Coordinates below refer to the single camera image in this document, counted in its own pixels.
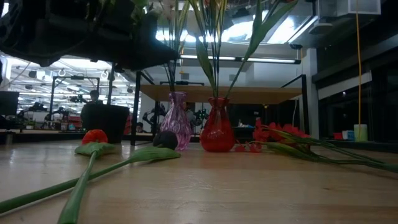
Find wooden shelf with black legs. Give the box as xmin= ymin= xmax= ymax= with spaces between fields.
xmin=130 ymin=70 xmax=310 ymax=146

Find red glass vase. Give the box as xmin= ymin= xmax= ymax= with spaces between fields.
xmin=199 ymin=96 xmax=236 ymax=153

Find red blossom spray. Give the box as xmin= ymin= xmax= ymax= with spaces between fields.
xmin=234 ymin=117 xmax=398 ymax=174

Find purple glass vase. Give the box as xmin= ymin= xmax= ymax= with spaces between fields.
xmin=159 ymin=91 xmax=193 ymax=152

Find black monitor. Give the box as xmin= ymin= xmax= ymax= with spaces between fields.
xmin=0 ymin=91 xmax=20 ymax=116

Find orange tulip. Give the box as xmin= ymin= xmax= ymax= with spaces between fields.
xmin=224 ymin=0 xmax=299 ymax=99

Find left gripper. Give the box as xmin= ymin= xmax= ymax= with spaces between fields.
xmin=46 ymin=0 xmax=180 ymax=71

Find white blossom spray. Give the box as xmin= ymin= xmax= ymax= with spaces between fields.
xmin=160 ymin=0 xmax=191 ymax=93

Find red tulip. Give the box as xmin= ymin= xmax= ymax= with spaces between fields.
xmin=57 ymin=129 xmax=116 ymax=224

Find green cup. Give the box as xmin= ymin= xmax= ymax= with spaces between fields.
xmin=353 ymin=124 xmax=368 ymax=142

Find long ceiling light bar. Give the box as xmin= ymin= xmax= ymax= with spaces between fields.
xmin=178 ymin=54 xmax=302 ymax=65

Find black background rig frame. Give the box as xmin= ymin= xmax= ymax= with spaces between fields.
xmin=49 ymin=75 xmax=101 ymax=128

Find dark purple tulip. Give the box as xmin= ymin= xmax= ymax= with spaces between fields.
xmin=0 ymin=130 xmax=182 ymax=216

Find green potted tree, black pot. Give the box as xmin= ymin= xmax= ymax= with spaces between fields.
xmin=81 ymin=0 xmax=150 ymax=144

